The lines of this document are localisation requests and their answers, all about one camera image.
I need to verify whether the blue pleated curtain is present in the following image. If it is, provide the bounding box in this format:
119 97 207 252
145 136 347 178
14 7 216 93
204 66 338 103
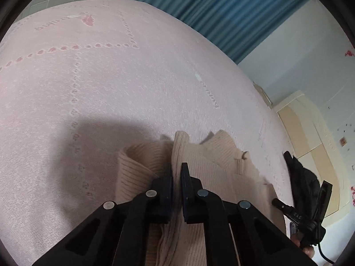
135 0 309 64

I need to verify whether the pink patterned bed sheet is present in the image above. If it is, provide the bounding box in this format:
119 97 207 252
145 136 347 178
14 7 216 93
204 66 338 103
1 0 292 265

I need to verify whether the black cable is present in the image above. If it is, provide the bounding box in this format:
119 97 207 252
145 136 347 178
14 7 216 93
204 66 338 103
317 242 337 265

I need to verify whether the beige ribbed knit sweater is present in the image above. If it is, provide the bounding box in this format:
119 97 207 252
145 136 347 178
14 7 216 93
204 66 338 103
115 130 286 265

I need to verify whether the right hand of person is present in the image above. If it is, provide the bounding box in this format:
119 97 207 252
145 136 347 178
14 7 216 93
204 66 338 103
290 234 315 259

